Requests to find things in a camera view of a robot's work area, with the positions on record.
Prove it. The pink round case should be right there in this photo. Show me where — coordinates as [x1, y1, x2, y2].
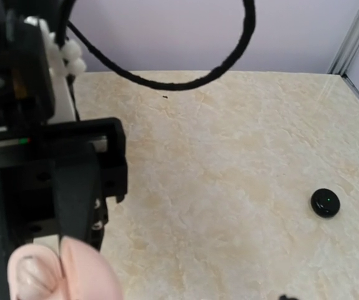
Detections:
[7, 236, 124, 299]

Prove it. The left aluminium frame post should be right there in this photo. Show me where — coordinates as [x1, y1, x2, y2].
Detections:
[328, 9, 359, 88]

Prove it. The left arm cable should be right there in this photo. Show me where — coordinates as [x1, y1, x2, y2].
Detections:
[54, 0, 257, 91]

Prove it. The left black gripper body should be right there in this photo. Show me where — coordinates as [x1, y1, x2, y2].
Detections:
[0, 117, 128, 247]

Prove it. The black earbud charging case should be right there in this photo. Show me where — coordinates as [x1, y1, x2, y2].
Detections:
[310, 188, 341, 219]

